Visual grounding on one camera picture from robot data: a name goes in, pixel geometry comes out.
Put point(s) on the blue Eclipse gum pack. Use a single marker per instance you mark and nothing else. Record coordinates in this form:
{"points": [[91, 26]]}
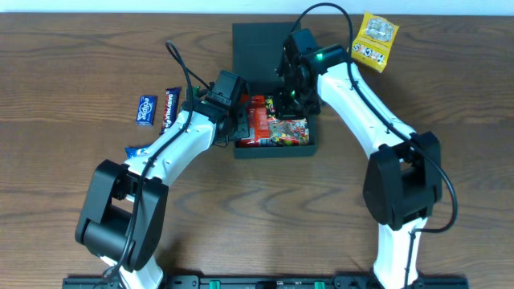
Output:
{"points": [[146, 110]]}

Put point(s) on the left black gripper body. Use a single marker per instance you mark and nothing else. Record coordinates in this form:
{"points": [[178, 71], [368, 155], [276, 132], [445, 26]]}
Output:
{"points": [[237, 126]]}

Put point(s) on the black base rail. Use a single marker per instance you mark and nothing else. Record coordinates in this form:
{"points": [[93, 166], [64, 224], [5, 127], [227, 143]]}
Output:
{"points": [[347, 281]]}

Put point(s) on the red snack bag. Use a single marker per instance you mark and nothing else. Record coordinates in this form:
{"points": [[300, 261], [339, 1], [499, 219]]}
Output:
{"points": [[260, 114]]}

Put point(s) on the dark green box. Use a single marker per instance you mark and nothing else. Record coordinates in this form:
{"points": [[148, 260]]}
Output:
{"points": [[257, 48]]}

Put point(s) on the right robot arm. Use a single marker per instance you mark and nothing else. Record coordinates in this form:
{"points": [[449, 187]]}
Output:
{"points": [[403, 179]]}

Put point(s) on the yellow candy bag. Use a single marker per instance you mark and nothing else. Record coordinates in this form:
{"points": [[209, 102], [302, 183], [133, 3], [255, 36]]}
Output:
{"points": [[374, 41]]}

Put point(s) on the blue Oreo cookie pack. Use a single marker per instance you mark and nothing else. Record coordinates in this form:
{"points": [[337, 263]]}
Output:
{"points": [[135, 151]]}

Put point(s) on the purple Dairy Milk bar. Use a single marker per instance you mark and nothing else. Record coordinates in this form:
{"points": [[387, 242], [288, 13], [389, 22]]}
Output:
{"points": [[172, 96]]}

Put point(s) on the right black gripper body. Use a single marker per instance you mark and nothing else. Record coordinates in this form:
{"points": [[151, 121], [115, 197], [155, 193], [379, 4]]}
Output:
{"points": [[292, 107]]}

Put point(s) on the black Haribo candy bag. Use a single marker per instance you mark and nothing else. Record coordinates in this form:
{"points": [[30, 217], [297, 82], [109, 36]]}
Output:
{"points": [[284, 132]]}

